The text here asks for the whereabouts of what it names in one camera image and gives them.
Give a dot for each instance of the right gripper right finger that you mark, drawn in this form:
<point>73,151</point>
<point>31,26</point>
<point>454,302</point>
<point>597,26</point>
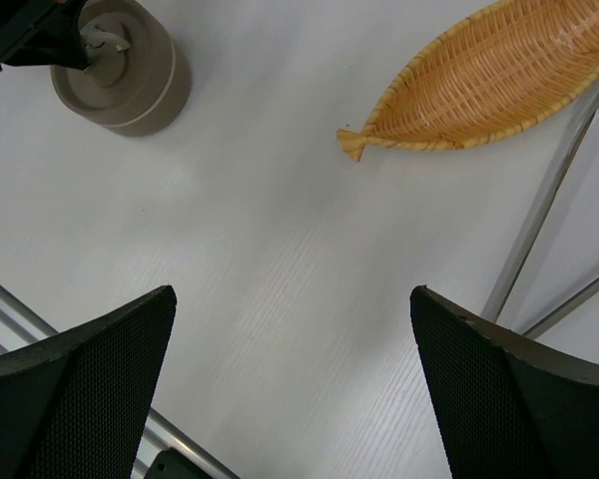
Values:
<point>506,406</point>

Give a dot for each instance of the metal tongs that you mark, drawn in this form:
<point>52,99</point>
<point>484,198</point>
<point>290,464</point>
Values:
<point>565,174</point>

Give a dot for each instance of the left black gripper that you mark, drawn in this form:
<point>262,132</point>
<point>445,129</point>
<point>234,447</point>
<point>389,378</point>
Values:
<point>42,32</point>

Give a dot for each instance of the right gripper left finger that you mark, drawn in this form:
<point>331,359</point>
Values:
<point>75,404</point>

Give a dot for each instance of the brown round lid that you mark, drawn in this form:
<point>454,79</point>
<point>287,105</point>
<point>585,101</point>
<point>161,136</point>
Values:
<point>108,29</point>

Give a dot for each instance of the orange leaf-shaped woven tray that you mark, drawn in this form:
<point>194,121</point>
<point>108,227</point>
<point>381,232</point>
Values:
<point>500,71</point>

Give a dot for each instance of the beige-banded steel lunch tin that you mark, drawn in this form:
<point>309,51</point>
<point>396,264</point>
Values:
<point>155,110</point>

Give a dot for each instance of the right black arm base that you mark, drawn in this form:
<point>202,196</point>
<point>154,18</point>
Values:
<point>171,464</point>

